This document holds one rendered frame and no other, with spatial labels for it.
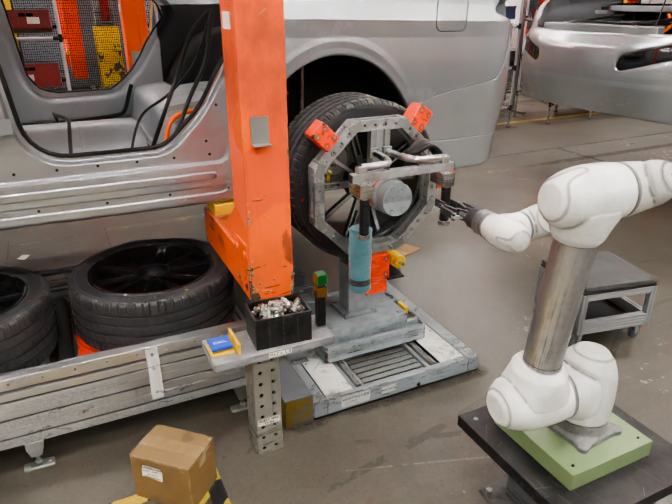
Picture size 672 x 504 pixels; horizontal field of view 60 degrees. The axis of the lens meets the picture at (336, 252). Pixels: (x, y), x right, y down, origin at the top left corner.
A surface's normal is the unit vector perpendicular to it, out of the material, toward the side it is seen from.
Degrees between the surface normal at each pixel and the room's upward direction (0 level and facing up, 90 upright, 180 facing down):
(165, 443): 0
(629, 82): 91
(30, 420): 90
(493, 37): 90
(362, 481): 0
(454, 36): 90
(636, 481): 0
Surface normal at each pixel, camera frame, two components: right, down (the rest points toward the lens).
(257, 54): 0.43, 0.36
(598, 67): -0.85, 0.16
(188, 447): 0.00, -0.92
